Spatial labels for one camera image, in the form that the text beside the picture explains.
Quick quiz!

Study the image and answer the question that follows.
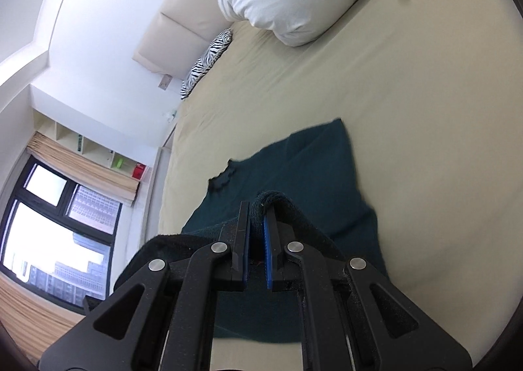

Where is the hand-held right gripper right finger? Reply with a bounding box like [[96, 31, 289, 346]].
[[263, 207, 472, 371]]

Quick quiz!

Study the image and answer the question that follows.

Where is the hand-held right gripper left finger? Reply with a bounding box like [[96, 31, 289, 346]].
[[39, 201, 251, 371]]

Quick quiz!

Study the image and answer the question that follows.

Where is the dark green sweater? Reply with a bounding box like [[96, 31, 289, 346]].
[[112, 118, 389, 345]]

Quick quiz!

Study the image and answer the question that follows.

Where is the white nightstand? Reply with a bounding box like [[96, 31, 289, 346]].
[[152, 109, 180, 175]]

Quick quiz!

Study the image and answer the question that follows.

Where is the beige curtain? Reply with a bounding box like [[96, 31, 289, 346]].
[[0, 273, 84, 349], [26, 132, 140, 207]]

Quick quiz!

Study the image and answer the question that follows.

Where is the bed with beige sheet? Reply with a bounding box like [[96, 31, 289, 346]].
[[155, 0, 521, 371]]

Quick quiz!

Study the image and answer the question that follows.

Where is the black framed window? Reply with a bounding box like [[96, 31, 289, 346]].
[[0, 152, 123, 314]]

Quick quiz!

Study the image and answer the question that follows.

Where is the zebra print pillow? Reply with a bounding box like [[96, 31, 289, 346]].
[[180, 28, 233, 100]]

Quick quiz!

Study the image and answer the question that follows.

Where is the beige padded headboard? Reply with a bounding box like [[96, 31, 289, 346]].
[[133, 0, 233, 80]]

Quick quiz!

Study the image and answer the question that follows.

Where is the white wall shelf unit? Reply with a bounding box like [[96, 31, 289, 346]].
[[33, 109, 153, 181]]

